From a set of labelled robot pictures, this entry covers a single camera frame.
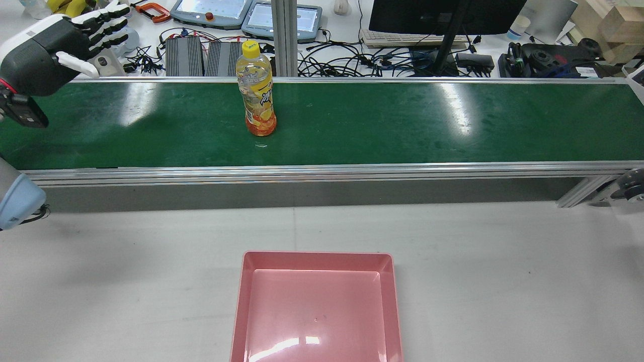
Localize black Huawei monitor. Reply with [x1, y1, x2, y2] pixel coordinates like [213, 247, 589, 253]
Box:
[368, 0, 528, 76]

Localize pink plastic basket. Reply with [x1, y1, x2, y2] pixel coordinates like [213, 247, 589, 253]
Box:
[230, 251, 405, 362]

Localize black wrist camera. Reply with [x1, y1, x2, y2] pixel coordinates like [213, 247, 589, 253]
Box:
[0, 91, 50, 129]

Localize blue cable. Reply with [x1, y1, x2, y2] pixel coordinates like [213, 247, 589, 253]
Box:
[387, 47, 441, 71]

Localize striped paper cup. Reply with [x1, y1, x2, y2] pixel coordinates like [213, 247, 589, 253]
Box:
[506, 15, 532, 41]

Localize black cable bundle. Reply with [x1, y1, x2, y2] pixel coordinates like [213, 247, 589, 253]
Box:
[123, 45, 163, 75]

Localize light wooden box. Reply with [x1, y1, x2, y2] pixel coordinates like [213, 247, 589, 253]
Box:
[568, 0, 644, 65]

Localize white keyboard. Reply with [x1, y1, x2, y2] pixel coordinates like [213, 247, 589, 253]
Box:
[361, 27, 476, 49]

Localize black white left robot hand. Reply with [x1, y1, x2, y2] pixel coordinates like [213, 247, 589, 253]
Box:
[0, 2, 132, 98]

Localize aluminium profile post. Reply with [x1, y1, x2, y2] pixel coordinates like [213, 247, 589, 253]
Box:
[271, 0, 299, 78]

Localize ribbed grey power box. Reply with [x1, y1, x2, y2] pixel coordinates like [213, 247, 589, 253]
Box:
[165, 36, 205, 77]
[205, 40, 245, 77]

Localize green conveyor belt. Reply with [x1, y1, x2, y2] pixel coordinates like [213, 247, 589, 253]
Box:
[0, 76, 644, 209]

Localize grey plastic box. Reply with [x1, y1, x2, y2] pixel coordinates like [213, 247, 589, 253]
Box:
[89, 52, 127, 77]

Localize black power adapter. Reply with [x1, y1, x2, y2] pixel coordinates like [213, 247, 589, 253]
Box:
[455, 52, 496, 72]

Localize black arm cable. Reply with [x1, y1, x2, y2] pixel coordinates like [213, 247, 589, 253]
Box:
[29, 203, 51, 225]

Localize grey teach pendant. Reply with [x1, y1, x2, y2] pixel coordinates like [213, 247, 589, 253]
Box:
[170, 0, 253, 30]
[241, 2, 323, 44]

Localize orange clamp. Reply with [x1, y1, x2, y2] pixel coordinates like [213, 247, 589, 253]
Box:
[134, 2, 172, 24]

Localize orange juice bottle yellow cap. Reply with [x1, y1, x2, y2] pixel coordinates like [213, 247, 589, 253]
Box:
[235, 40, 278, 138]

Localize red wire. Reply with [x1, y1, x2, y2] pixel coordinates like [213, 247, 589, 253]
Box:
[160, 29, 243, 45]

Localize light blue headphones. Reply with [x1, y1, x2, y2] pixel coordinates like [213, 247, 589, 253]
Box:
[121, 26, 141, 51]

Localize black metal flange part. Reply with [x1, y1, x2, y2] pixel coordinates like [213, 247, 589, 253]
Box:
[498, 37, 605, 79]

